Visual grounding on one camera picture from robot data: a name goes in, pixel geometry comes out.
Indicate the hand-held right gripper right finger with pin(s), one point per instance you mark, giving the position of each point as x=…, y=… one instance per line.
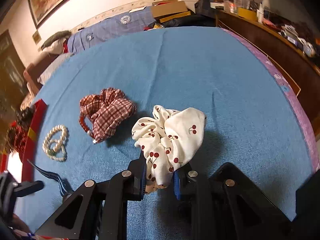
x=177, y=186

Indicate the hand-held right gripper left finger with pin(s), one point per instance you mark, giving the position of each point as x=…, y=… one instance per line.
x=143, y=180

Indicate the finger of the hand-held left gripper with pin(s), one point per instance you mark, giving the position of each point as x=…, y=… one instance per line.
x=28, y=188

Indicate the blue striped headband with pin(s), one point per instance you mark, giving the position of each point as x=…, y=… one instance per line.
x=56, y=178

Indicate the dark red patterned scrunchie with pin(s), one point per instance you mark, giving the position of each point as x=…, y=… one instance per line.
x=16, y=137

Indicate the white cherry print scrunchie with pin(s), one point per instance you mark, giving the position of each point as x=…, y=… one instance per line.
x=175, y=132

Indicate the red box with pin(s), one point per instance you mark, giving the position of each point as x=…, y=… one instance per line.
x=35, y=127

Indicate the dark lace scrunchie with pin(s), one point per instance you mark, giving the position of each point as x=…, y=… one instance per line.
x=25, y=116

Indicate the red plaid scrunchie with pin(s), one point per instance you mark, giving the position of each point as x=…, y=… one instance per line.
x=110, y=112

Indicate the blue blanket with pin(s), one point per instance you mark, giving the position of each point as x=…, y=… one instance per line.
x=190, y=80

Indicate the brown cushion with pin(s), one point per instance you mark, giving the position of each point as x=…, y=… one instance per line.
x=35, y=71

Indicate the purple bedsheet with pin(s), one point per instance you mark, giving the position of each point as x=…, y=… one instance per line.
x=295, y=100

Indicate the grey fur garment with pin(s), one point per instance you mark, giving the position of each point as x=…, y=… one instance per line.
x=55, y=38

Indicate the blue checked pillow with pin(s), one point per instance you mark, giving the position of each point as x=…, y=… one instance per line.
x=125, y=20
x=86, y=38

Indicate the wooden cabinet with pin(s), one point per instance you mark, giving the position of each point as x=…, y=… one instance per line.
x=270, y=47

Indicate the cardboard box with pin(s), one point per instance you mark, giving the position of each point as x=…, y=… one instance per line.
x=170, y=8

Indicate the dark blue box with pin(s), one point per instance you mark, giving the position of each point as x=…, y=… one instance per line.
x=205, y=5

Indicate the glass mug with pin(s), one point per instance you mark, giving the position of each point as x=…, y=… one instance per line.
x=233, y=2

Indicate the white spray bottle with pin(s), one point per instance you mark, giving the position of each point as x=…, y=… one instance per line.
x=263, y=5

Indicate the small yellow wall plaque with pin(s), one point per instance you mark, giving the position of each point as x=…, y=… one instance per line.
x=36, y=37

